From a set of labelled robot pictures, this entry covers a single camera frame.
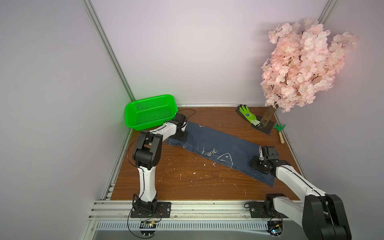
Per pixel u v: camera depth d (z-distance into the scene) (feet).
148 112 3.85
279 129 3.50
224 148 3.12
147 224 2.36
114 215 2.38
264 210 2.37
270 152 2.24
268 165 2.07
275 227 2.28
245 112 3.75
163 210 2.40
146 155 1.79
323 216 1.31
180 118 2.73
